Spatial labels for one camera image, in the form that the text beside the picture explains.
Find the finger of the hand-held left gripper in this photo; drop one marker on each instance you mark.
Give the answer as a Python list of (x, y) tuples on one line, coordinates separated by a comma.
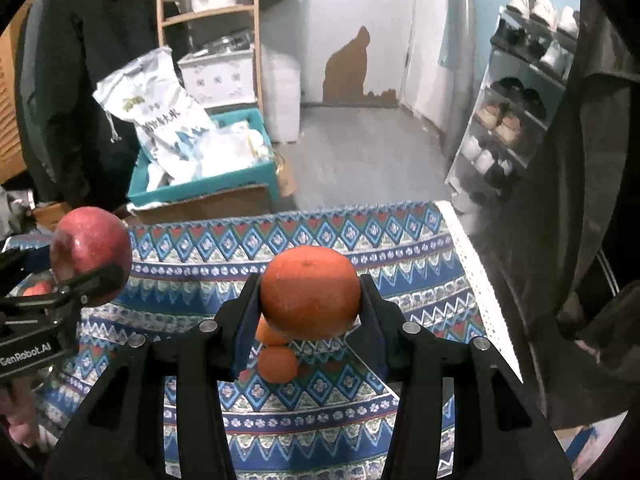
[(90, 285), (30, 260)]

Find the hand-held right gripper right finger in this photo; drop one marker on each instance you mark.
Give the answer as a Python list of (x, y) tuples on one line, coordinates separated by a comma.
[(372, 345)]

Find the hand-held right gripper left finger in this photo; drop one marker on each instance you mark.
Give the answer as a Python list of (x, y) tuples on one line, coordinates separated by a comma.
[(245, 340)]

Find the large orange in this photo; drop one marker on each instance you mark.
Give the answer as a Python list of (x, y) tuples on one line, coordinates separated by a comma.
[(310, 290)]

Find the person's left hand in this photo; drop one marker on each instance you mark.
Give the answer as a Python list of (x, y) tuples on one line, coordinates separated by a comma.
[(20, 410)]

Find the small orange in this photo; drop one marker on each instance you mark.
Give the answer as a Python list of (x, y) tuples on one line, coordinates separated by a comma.
[(270, 335), (277, 365)]

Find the cardboard box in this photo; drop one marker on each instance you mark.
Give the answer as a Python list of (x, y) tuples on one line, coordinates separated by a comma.
[(215, 207), (52, 215)]

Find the grey cloth pile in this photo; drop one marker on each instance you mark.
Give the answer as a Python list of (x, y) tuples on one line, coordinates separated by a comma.
[(15, 210)]

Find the blue patterned tablecloth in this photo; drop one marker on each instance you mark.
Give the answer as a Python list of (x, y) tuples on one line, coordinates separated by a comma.
[(400, 260)]

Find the wooden louvered door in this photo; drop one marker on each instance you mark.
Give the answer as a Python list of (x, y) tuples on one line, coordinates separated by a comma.
[(7, 125)]

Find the teal plastic crate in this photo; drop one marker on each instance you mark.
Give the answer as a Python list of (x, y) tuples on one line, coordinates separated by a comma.
[(200, 187)]

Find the white plastic bags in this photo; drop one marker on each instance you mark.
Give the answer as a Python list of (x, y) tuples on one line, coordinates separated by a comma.
[(160, 110)]

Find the clear plastic bag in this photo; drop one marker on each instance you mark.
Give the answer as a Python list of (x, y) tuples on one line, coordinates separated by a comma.
[(225, 150)]

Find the black hanging jacket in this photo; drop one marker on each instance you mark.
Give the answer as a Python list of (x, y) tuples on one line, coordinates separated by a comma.
[(85, 60)]

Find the white patterned storage box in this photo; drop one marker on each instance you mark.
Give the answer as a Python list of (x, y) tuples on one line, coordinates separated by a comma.
[(220, 80)]

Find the grey jacket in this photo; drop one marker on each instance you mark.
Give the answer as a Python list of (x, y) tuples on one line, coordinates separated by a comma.
[(575, 185)]

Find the shoe rack with shoes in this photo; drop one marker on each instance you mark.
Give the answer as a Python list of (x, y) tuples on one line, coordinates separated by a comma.
[(515, 120)]

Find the round metal pan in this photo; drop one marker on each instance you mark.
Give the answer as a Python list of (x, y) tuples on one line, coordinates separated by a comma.
[(230, 45)]

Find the metal shoe rack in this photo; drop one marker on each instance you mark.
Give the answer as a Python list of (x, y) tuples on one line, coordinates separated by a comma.
[(481, 80)]

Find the wooden shelf rack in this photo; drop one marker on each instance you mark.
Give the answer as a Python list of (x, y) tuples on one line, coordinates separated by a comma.
[(215, 11)]

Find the white door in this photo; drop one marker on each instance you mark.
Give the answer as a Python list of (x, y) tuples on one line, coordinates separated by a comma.
[(435, 35)]

